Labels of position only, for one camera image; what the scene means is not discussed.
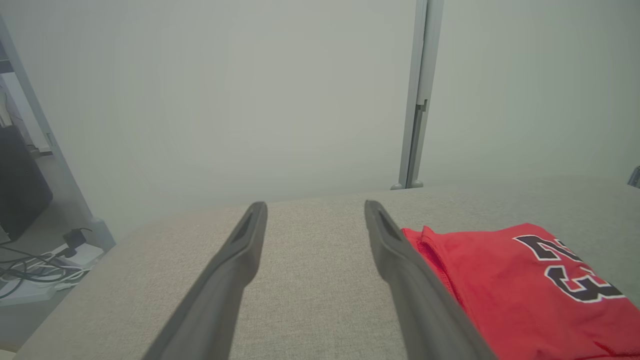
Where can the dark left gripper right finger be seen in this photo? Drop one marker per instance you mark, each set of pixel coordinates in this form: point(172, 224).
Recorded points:
point(420, 310)

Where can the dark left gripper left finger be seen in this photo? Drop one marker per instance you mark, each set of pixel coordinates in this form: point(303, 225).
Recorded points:
point(220, 300)

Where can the red jersey with white trim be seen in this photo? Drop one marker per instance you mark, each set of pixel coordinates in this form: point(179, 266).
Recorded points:
point(500, 300)

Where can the black power adapter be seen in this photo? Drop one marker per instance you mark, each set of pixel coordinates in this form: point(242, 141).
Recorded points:
point(75, 239)

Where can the white power strip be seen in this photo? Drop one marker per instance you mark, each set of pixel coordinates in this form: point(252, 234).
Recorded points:
point(30, 290)

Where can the large black box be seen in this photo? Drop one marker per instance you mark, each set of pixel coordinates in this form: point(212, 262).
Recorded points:
point(20, 190)

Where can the grey slanted frame post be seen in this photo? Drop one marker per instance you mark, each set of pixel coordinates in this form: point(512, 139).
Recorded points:
point(55, 155)

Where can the grey metal partition post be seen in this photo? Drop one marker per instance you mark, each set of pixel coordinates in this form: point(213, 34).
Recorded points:
point(420, 75)

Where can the small grey metal bracket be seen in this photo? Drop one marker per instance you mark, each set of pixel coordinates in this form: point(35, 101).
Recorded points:
point(635, 177)

